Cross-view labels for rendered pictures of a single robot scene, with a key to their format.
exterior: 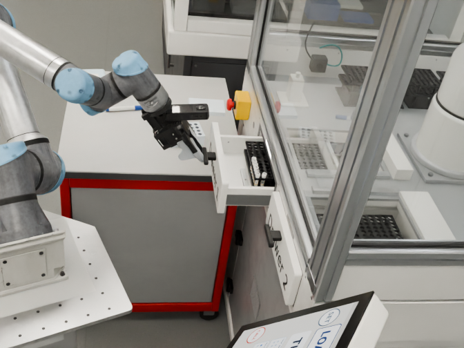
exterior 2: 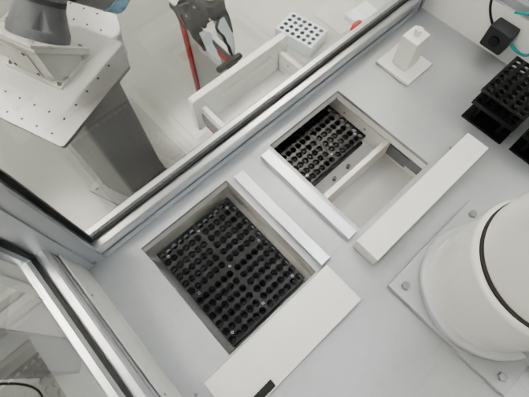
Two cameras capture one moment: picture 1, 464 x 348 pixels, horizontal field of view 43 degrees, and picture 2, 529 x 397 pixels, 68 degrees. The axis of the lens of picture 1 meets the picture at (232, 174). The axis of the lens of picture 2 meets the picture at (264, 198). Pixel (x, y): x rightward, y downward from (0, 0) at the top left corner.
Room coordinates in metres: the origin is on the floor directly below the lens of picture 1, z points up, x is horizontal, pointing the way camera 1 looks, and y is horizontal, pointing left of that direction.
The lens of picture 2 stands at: (1.07, -0.53, 1.62)
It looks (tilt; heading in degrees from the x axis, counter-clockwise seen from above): 67 degrees down; 60
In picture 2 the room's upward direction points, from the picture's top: straight up
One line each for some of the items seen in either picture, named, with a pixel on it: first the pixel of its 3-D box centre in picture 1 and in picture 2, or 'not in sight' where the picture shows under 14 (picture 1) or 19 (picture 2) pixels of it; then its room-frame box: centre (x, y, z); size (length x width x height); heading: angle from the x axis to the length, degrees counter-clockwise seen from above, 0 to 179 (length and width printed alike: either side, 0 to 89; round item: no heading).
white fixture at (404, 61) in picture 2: not in sight; (411, 47); (1.64, -0.15, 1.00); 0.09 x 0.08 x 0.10; 103
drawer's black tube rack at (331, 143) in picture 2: (285, 168); (299, 135); (1.38, -0.15, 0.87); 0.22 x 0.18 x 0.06; 103
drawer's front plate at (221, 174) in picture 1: (217, 165); not in sight; (1.34, 0.04, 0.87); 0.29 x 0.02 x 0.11; 13
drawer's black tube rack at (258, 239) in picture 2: not in sight; (231, 269); (1.10, -0.35, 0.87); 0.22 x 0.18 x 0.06; 103
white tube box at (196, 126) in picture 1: (183, 134); not in sight; (1.60, 0.18, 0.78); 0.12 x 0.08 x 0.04; 113
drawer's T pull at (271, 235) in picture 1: (273, 235); not in sight; (1.05, -0.12, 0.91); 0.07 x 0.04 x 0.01; 13
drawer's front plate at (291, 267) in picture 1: (282, 245); not in sight; (1.06, -0.15, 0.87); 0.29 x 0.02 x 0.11; 13
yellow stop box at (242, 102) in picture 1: (241, 105); not in sight; (1.68, 0.01, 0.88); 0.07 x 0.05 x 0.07; 13
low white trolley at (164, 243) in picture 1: (147, 201); not in sight; (1.70, 0.30, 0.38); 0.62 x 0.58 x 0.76; 13
